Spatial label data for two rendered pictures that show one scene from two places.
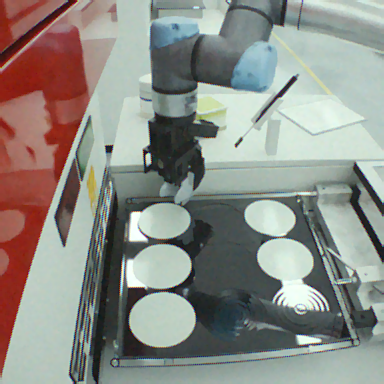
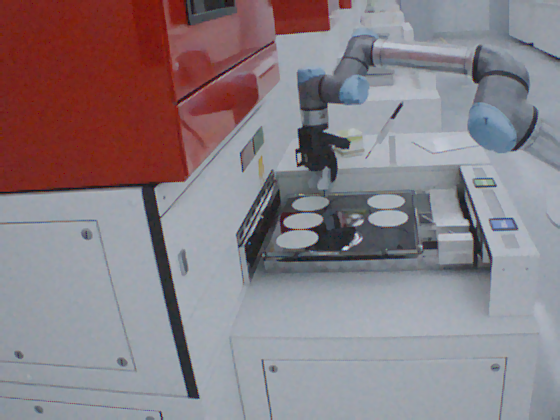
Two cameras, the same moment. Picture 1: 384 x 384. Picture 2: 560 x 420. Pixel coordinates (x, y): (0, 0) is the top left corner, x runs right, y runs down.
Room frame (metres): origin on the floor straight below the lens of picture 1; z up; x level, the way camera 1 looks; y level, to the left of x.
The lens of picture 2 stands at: (-0.90, -0.26, 1.48)
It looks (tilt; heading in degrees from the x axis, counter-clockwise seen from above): 22 degrees down; 16
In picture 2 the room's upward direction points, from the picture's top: 7 degrees counter-clockwise
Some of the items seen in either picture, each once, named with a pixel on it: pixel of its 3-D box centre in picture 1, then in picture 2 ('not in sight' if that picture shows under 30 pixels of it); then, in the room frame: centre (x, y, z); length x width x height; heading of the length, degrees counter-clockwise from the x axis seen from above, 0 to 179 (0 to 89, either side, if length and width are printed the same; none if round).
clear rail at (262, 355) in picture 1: (241, 357); (341, 253); (0.25, -0.07, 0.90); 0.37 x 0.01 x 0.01; 93
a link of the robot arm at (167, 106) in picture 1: (176, 99); (315, 116); (0.58, 0.03, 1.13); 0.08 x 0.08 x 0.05
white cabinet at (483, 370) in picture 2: not in sight; (389, 356); (0.52, -0.16, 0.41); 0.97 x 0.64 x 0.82; 3
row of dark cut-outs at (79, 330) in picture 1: (92, 249); (258, 202); (0.41, 0.16, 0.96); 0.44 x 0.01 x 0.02; 3
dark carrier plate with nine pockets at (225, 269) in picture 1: (224, 263); (345, 220); (0.43, -0.06, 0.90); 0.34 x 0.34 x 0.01; 3
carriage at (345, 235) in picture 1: (356, 257); (448, 225); (0.47, -0.32, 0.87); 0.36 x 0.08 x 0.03; 3
